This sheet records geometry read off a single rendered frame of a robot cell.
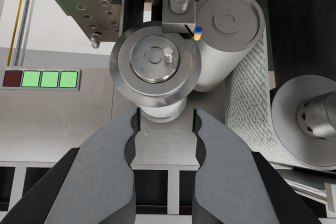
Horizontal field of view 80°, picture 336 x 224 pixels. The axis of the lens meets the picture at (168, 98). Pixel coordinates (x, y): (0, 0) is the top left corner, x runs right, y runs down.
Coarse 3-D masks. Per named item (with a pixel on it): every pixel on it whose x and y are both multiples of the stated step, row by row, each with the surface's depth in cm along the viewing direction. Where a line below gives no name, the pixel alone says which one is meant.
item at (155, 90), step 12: (132, 36) 32; (168, 36) 32; (180, 36) 32; (120, 48) 32; (180, 48) 32; (120, 60) 31; (180, 60) 31; (120, 72) 31; (132, 72) 31; (180, 72) 31; (132, 84) 30; (144, 84) 30; (156, 84) 30; (168, 84) 30; (180, 84) 30; (156, 96) 31
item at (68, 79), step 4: (64, 72) 65; (68, 72) 65; (72, 72) 65; (76, 72) 65; (64, 76) 65; (68, 76) 65; (72, 76) 65; (60, 80) 65; (64, 80) 65; (68, 80) 65; (72, 80) 65; (60, 84) 64; (64, 84) 64; (68, 84) 64; (72, 84) 64
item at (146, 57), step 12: (144, 36) 31; (156, 36) 31; (132, 48) 31; (144, 48) 31; (156, 48) 31; (132, 60) 30; (144, 60) 31; (156, 60) 30; (144, 72) 30; (156, 72) 30; (168, 72) 30
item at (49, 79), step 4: (44, 72) 65; (48, 72) 65; (52, 72) 65; (56, 72) 65; (44, 76) 65; (48, 76) 65; (52, 76) 65; (56, 76) 65; (44, 80) 65; (48, 80) 65; (52, 80) 65; (56, 80) 65; (44, 84) 64; (48, 84) 64; (52, 84) 64; (56, 84) 64
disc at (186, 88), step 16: (128, 32) 33; (112, 48) 33; (192, 48) 33; (112, 64) 32; (192, 64) 32; (112, 80) 32; (192, 80) 32; (128, 96) 31; (144, 96) 31; (160, 96) 31; (176, 96) 31
